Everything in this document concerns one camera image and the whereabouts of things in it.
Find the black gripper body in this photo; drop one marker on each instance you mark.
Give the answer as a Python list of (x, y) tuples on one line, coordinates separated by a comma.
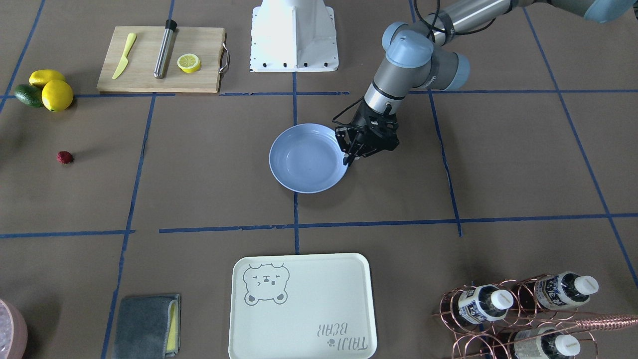
[(362, 119)]

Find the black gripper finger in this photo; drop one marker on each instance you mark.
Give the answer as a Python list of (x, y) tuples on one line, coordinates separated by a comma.
[(349, 155), (357, 147)]

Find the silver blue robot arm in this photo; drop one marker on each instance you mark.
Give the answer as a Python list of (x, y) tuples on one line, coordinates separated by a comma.
[(414, 58)]

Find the blue plate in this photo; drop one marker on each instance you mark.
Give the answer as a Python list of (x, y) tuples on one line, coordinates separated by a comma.
[(306, 158)]

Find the red strawberry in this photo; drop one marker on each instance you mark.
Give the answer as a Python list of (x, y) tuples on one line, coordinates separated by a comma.
[(64, 158)]

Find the cream bear tray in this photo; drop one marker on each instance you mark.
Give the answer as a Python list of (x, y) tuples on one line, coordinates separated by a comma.
[(315, 306)]

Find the lemon half slice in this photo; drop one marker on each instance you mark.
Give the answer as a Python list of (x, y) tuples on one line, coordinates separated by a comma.
[(189, 63)]

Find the bottle white cap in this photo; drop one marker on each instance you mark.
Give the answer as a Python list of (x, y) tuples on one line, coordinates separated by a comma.
[(565, 290), (544, 343), (486, 303)]

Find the steel cylinder black cap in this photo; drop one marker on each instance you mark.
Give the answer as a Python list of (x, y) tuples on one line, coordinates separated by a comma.
[(165, 48)]

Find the yellow plastic knife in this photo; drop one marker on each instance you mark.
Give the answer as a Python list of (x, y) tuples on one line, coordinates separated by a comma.
[(124, 61)]

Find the grey yellow cloth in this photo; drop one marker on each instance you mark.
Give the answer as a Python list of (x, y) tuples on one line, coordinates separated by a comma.
[(148, 327)]

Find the bottle white cap bottom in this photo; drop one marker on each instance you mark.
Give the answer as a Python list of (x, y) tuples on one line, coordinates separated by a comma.
[(544, 343)]

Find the yellow lemon lower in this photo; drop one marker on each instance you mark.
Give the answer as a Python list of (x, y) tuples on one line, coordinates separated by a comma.
[(57, 95)]

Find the yellow lemon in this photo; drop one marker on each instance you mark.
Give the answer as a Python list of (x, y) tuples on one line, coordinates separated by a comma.
[(57, 95), (42, 77)]

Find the yellow lemon upper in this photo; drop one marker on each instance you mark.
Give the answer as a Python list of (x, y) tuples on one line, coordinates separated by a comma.
[(42, 77)]

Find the green avocado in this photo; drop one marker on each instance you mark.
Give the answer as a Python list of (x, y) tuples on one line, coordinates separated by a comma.
[(29, 95)]

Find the pink bowl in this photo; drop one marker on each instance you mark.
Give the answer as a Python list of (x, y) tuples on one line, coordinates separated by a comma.
[(13, 332)]

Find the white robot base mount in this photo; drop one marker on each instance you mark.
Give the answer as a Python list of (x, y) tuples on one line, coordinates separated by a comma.
[(293, 36)]

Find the copper wire bottle rack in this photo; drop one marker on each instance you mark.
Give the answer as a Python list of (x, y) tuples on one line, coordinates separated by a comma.
[(493, 340)]

